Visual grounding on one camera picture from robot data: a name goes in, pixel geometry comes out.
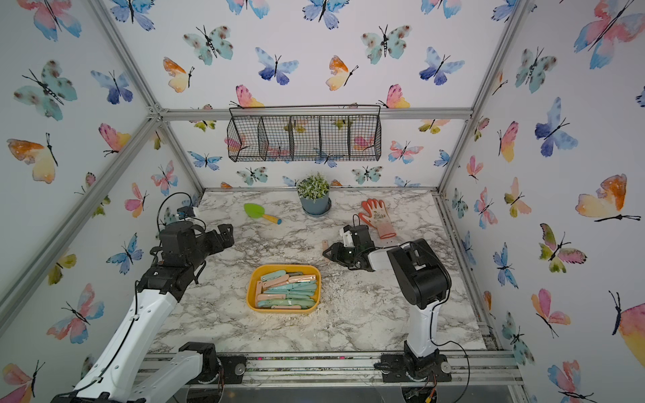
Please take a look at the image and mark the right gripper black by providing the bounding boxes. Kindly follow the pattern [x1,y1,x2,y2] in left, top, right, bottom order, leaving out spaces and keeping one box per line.
[320,242,360,266]

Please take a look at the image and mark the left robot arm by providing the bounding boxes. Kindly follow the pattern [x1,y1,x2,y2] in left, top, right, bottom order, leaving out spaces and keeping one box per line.
[52,221,234,402]

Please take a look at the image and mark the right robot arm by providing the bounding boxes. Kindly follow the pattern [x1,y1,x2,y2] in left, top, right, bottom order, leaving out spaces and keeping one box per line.
[322,225,452,384]

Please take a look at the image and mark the yellow storage box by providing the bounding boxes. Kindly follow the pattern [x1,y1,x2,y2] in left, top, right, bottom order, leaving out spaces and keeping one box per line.
[246,265,322,314]

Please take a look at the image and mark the red white garden glove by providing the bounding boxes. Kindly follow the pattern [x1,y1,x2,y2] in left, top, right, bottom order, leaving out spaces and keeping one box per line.
[359,198,396,239]

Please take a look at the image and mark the potted green plant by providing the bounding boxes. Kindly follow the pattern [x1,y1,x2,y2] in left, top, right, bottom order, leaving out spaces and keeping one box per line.
[297,173,331,217]

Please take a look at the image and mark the green yellow toy trowel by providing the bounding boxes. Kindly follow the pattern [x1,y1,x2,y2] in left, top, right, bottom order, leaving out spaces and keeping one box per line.
[244,203,282,225]

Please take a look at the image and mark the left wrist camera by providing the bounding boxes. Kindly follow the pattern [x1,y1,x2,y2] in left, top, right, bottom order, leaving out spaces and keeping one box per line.
[177,206,200,220]

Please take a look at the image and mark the black wire wall basket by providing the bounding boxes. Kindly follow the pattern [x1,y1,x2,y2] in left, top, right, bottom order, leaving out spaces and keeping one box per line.
[225,104,382,166]

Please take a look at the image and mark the aluminium front rail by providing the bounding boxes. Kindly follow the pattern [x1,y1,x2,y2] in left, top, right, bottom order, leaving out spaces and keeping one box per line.
[100,351,525,389]

